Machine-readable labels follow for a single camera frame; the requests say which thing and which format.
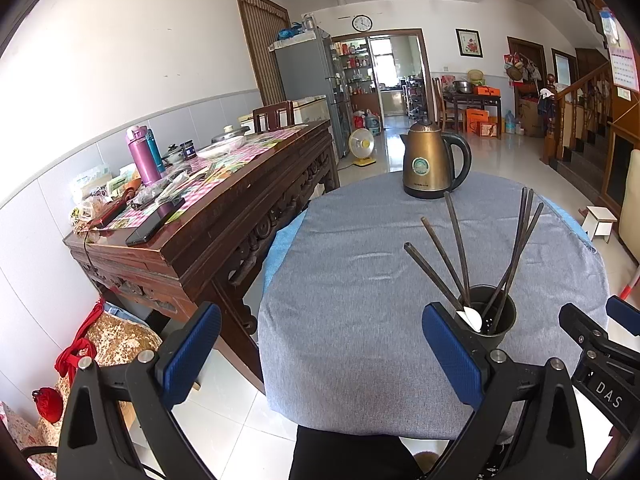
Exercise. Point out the orange box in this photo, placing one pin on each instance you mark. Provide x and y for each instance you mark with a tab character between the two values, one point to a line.
479	122

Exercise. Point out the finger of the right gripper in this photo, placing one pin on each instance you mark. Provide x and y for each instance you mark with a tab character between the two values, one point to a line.
624	314

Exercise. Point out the small white fan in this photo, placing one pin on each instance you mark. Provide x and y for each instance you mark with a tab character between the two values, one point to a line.
361	144

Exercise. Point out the grey refrigerator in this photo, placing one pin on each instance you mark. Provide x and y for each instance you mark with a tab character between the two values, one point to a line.
309	66

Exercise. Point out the round wall clock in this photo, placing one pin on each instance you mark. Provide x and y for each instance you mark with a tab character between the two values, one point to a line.
362	23

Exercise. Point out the black phone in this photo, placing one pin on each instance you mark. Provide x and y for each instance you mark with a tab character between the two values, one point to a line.
151	225

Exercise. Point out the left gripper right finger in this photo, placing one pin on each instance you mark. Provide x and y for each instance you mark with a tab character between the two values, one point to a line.
525	422

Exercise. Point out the small white stool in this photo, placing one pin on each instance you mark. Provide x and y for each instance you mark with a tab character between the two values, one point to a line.
598	222

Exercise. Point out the carved dark wooden sideboard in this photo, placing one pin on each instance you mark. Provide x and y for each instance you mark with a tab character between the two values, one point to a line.
214	251

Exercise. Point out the framed flower picture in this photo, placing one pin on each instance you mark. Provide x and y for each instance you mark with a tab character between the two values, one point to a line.
469	43

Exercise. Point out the grey tablecloth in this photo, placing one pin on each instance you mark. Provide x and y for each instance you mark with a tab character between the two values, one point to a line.
340	326

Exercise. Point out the cream sofa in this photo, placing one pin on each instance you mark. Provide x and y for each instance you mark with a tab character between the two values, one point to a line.
629	227

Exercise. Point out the red bag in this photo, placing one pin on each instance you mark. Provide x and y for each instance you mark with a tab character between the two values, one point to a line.
48	401

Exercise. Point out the dark wooden side table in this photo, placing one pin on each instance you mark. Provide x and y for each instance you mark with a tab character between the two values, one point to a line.
460	102

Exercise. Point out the wooden chair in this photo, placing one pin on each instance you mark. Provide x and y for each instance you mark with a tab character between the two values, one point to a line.
273	117

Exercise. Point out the wall calendar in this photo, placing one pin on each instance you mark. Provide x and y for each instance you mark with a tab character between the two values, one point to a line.
624	69

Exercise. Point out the pink thermos bottle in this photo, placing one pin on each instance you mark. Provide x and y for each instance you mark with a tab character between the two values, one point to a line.
141	154

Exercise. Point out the blue table cover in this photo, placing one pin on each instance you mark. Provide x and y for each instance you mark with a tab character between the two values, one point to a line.
279	248

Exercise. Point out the water jug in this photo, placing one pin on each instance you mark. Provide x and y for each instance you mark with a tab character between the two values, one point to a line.
509	122

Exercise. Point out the teal thermos bottle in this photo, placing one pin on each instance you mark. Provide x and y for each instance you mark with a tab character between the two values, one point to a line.
155	152

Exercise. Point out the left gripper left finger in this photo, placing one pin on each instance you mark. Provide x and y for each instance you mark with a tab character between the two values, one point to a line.
95	442

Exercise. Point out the wooden stair railing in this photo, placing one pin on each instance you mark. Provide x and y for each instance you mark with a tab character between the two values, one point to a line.
582	107

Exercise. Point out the dark metal utensil holder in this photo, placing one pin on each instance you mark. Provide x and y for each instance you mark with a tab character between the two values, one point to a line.
486	339

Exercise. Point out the gold electric kettle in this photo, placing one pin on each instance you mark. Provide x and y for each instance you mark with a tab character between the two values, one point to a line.
435	161

